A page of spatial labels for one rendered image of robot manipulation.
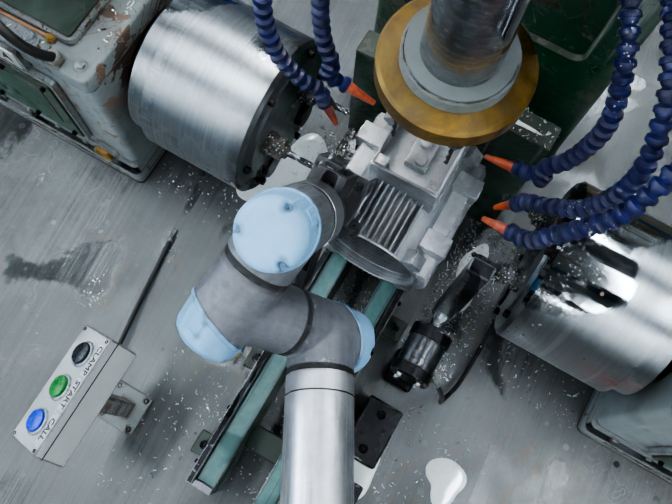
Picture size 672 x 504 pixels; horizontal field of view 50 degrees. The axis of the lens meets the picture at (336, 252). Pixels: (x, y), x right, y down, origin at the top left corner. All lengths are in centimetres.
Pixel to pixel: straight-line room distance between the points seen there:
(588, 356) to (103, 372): 63
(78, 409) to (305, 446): 37
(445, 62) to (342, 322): 29
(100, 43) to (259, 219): 48
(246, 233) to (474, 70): 28
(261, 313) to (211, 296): 5
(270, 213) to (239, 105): 36
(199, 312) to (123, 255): 61
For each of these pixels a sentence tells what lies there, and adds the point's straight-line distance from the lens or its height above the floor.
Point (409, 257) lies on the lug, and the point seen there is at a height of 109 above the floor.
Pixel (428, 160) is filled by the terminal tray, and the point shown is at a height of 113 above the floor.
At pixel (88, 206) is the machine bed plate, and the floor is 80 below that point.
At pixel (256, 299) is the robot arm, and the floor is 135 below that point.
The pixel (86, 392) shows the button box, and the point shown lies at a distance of 100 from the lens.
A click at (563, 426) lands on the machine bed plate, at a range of 130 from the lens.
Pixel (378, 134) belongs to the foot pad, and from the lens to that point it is 106.
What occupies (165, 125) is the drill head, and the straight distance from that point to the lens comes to 106.
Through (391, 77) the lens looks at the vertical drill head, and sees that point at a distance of 80.
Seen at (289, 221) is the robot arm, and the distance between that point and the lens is 64.
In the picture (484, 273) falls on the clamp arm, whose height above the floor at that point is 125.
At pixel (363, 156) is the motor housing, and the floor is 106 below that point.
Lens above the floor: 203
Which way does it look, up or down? 74 degrees down
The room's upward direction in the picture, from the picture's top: 6 degrees clockwise
